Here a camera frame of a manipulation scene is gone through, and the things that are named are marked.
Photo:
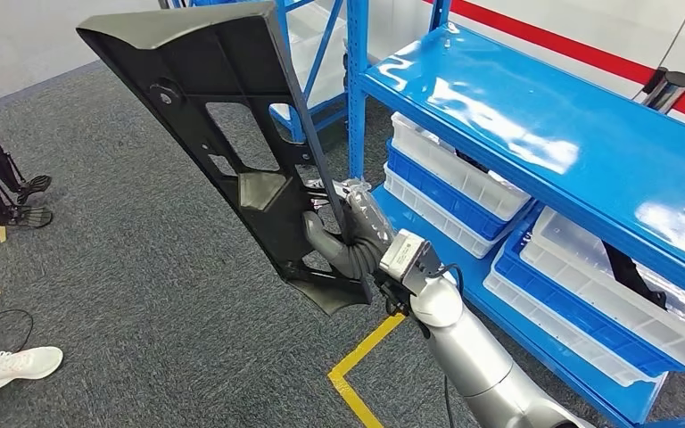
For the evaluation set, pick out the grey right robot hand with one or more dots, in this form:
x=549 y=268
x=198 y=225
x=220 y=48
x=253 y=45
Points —
x=372 y=218

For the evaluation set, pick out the black plastic car part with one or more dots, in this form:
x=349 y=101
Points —
x=200 y=59

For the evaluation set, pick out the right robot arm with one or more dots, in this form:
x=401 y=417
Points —
x=472 y=354

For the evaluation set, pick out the blue metal shelf rack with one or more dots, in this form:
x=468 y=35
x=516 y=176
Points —
x=307 y=127
x=496 y=88

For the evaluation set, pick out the black part inside crate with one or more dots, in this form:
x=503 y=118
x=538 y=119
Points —
x=629 y=272

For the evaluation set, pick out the translucent white crate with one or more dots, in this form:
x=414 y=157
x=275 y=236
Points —
x=333 y=71

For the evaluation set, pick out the white car with red stripe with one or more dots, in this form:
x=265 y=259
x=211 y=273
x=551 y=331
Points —
x=555 y=23

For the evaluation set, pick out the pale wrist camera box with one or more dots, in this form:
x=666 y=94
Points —
x=404 y=254

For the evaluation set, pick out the black chrome stanchion post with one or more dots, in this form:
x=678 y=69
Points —
x=667 y=91

